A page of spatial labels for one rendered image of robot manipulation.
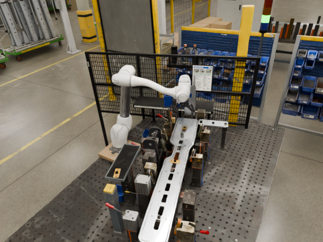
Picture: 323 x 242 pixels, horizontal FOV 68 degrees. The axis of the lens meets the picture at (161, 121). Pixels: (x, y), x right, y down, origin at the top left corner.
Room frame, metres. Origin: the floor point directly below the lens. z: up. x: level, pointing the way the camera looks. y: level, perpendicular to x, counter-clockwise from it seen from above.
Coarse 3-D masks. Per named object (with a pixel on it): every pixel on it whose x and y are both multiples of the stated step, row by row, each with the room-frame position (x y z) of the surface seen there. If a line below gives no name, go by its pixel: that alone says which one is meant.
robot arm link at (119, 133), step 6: (114, 126) 2.00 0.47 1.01; (120, 126) 2.00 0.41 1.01; (114, 132) 1.95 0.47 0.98; (120, 132) 1.95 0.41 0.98; (126, 132) 2.02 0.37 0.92; (114, 138) 1.93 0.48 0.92; (120, 138) 1.93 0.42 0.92; (126, 138) 1.99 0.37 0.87; (114, 144) 1.93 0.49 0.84; (120, 144) 1.92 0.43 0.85
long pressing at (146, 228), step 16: (176, 128) 1.93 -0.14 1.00; (192, 128) 1.91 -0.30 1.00; (176, 144) 1.68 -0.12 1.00; (192, 144) 1.67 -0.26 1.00; (160, 176) 1.30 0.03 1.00; (176, 176) 1.30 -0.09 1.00; (160, 192) 1.15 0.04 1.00; (176, 192) 1.15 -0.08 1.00; (144, 224) 0.91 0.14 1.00; (160, 224) 0.90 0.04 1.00; (144, 240) 0.80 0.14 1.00; (160, 240) 0.80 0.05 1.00
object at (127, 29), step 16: (96, 0) 4.50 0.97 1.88; (112, 0) 4.31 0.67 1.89; (128, 0) 4.13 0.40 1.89; (144, 0) 3.97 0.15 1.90; (96, 16) 4.50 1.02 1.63; (112, 16) 4.33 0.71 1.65; (128, 16) 4.14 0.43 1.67; (144, 16) 3.98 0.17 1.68; (112, 32) 4.36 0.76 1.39; (128, 32) 4.16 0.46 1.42; (144, 32) 3.99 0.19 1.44; (112, 48) 4.40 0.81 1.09; (128, 48) 4.20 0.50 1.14; (144, 48) 4.01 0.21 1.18; (112, 64) 4.43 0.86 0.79; (128, 64) 4.22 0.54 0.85; (144, 64) 4.03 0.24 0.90; (160, 80) 3.84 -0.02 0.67; (112, 96) 4.49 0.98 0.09; (144, 96) 4.10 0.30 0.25; (160, 96) 3.86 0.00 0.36
